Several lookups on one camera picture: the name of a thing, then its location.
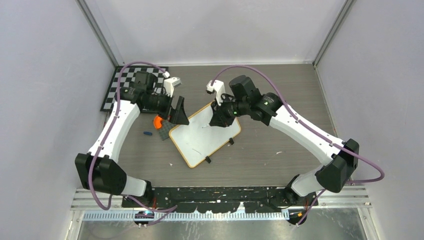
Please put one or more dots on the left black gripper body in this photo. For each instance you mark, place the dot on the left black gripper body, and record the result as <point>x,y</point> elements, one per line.
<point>162,104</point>

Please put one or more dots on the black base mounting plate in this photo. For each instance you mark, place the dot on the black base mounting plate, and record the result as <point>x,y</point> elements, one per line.
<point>219,200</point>

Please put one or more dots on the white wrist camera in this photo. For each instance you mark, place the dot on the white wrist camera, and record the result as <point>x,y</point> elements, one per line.
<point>216,87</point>
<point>170,83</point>

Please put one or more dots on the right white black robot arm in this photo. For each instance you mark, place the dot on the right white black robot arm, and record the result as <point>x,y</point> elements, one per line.
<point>336,165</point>

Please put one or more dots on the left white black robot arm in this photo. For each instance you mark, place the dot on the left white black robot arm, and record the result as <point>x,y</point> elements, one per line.
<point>98,169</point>

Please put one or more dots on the grey studded baseplate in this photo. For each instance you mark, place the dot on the grey studded baseplate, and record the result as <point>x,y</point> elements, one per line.
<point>164,130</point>

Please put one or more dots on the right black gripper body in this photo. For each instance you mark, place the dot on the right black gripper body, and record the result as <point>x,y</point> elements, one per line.
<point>229,109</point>

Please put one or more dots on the aluminium frame rail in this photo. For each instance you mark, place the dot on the aluminium frame rail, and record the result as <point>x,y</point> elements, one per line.
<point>350,197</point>

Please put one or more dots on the orange curved block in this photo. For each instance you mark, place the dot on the orange curved block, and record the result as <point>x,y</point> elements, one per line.
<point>158,122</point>

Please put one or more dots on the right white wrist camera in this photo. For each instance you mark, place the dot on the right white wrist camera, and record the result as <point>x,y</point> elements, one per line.
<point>216,87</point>

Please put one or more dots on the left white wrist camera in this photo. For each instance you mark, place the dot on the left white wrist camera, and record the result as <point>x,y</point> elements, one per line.
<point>170,83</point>

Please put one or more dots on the yellow framed whiteboard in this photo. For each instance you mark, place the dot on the yellow framed whiteboard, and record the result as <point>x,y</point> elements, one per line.
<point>196,144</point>

